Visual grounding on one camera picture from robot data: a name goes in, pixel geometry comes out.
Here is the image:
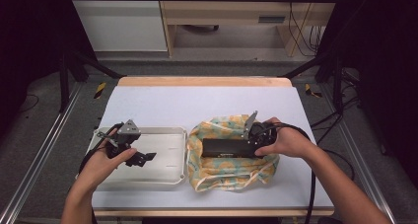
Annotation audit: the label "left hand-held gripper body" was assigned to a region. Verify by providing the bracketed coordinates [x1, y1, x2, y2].
[97, 118, 143, 160]

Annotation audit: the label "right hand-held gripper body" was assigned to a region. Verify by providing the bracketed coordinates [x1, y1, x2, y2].
[242, 111, 278, 159]

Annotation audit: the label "white plastic tray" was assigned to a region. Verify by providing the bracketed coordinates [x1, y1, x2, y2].
[76, 126, 188, 187]

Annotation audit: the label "black rectangular box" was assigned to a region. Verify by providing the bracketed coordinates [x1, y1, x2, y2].
[200, 137, 261, 159]

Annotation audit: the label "fruit-print cloth bag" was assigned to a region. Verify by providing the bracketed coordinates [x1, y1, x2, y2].
[185, 113, 281, 193]

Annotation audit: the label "person's right hand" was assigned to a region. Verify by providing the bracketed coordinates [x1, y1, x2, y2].
[253, 116, 319, 160]

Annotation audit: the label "person's left hand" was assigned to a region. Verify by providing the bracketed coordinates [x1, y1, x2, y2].
[76, 141, 138, 192]

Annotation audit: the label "yellow-black tape piece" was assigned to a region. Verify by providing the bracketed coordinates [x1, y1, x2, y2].
[94, 81, 107, 100]
[304, 83, 323, 99]

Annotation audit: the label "black metal stand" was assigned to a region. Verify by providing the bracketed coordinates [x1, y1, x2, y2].
[58, 49, 125, 113]
[279, 49, 349, 113]

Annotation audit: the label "white cabinet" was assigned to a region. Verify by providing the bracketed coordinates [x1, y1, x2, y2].
[66, 0, 169, 52]

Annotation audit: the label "light wooden desk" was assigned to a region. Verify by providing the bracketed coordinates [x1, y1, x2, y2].
[157, 0, 343, 58]

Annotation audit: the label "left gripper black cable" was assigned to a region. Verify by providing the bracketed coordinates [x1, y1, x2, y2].
[78, 122, 123, 175]

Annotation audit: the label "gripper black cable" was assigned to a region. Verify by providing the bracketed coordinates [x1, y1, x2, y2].
[78, 122, 123, 175]
[253, 120, 319, 224]

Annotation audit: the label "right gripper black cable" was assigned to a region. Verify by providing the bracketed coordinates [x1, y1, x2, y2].
[253, 120, 319, 224]

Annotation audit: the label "black floor cables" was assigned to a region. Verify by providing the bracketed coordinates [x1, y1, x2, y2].
[310, 69, 366, 183]

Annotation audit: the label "black cables by wooden desk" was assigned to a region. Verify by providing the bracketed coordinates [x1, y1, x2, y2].
[287, 0, 326, 58]

